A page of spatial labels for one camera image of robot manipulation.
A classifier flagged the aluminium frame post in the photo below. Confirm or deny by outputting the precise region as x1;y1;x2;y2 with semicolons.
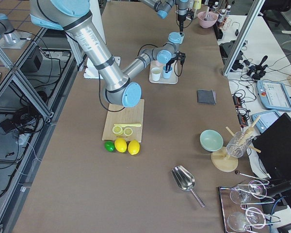
222;0;265;77

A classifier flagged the clear textured glass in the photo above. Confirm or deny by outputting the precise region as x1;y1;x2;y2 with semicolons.
226;132;253;158

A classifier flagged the green ceramic bowl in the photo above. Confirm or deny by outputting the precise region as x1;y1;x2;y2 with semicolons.
200;130;224;152

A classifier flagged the light blue plastic cup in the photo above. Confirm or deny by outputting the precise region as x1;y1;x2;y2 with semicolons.
162;67;173;79

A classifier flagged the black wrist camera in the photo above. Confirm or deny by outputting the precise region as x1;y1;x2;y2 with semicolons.
176;51;186;65

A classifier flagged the wooden mug tree stand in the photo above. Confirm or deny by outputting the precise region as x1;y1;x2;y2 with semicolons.
211;116;261;172

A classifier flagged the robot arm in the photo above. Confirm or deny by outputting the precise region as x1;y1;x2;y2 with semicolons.
140;0;194;35
30;0;181;107

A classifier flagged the upside-down wine glass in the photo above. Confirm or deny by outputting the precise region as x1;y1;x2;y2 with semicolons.
227;207;266;233
230;180;267;204

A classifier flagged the lemon half slice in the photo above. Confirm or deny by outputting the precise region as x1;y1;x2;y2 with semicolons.
112;125;124;136
123;127;133;137

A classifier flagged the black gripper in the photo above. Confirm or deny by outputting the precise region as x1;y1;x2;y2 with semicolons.
164;58;176;73
177;14;185;33

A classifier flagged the black monitor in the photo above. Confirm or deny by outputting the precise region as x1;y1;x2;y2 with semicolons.
253;113;291;180

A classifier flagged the whole yellow lemon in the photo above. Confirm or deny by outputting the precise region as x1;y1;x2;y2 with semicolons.
114;138;127;153
128;140;140;155

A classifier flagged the dark grey folded cloth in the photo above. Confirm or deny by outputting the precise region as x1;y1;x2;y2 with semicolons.
197;89;216;105

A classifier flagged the blue teach pendant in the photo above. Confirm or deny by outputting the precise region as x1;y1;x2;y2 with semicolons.
251;110;280;133
256;80;291;112

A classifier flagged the metal ice scoop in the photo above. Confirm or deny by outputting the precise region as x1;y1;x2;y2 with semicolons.
171;165;205;208

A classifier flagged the wooden cutting board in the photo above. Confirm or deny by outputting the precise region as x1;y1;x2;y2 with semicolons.
102;99;145;143

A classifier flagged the pale yellow plastic cup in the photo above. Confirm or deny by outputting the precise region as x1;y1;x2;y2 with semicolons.
151;67;162;82

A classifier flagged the green lime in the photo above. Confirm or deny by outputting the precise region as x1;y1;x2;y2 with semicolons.
104;141;115;152

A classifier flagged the metal glass rack tray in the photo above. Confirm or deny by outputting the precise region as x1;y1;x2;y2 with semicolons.
218;180;281;233

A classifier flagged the cream rabbit tray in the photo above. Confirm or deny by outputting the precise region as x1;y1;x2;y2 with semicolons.
149;61;178;84

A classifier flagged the yellow plastic knife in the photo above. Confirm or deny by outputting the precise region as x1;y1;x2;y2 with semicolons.
114;123;142;127

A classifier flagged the metal muddler black tip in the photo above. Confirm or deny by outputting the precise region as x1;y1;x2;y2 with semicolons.
204;6;210;21

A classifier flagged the pink bowl with ice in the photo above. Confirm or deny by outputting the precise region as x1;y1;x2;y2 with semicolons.
197;11;218;28

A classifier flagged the pink plastic cup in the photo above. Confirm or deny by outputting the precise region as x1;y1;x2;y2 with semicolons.
152;60;163;67

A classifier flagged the mint green plastic cup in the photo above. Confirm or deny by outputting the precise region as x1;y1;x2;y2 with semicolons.
180;33;185;44

